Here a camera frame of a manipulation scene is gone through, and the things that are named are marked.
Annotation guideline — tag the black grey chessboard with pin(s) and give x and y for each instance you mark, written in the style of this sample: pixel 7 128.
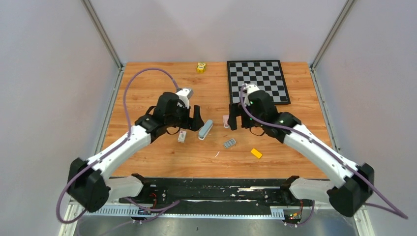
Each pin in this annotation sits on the black grey chessboard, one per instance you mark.
pixel 266 74

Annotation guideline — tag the aluminium rail base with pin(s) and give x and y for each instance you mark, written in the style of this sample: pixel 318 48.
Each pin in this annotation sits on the aluminium rail base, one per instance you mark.
pixel 291 216

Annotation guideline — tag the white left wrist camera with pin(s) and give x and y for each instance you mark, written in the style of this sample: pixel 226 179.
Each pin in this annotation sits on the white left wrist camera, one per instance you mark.
pixel 185 94

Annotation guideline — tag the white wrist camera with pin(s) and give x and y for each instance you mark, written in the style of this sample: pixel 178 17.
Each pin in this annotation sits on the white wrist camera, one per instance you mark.
pixel 185 94
pixel 249 89

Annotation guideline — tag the small yellow toy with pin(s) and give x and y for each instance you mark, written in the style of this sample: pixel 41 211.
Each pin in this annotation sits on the small yellow toy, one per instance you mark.
pixel 201 67

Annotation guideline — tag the white staples box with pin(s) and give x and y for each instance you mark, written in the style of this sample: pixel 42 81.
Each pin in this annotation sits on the white staples box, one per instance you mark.
pixel 182 136

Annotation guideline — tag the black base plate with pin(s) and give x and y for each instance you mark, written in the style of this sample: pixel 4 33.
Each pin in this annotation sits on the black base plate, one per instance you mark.
pixel 260 190

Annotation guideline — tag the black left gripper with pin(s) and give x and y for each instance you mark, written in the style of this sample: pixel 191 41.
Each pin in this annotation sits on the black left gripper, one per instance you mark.
pixel 193 124

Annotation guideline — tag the grey staples tray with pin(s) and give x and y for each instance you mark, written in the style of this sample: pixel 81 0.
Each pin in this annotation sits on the grey staples tray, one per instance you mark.
pixel 229 143

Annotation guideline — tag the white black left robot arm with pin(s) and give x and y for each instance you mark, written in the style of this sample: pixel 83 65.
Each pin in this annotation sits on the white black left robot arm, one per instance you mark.
pixel 90 182

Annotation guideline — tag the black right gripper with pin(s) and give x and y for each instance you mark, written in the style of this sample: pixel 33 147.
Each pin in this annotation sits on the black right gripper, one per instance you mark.
pixel 236 109

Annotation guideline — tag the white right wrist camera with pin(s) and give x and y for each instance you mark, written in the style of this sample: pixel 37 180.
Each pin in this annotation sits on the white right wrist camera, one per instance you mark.
pixel 249 89

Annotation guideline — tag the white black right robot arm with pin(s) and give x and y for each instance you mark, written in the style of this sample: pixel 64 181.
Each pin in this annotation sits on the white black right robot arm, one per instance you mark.
pixel 349 184

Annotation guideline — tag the pink white small stapler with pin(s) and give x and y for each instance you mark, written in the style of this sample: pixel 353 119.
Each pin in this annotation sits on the pink white small stapler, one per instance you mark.
pixel 225 121

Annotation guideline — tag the yellow rectangular block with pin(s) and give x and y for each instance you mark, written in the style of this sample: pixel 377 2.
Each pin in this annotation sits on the yellow rectangular block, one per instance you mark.
pixel 256 153

